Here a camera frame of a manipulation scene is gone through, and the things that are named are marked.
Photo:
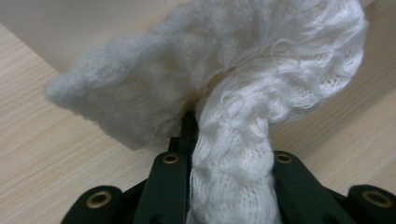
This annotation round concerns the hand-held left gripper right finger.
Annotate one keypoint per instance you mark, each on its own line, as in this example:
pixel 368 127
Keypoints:
pixel 299 193

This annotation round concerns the white knitted cloth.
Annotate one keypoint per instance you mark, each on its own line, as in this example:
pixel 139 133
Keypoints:
pixel 233 77

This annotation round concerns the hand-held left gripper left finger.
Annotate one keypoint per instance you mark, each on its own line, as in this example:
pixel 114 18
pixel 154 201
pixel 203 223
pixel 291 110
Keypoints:
pixel 165 193

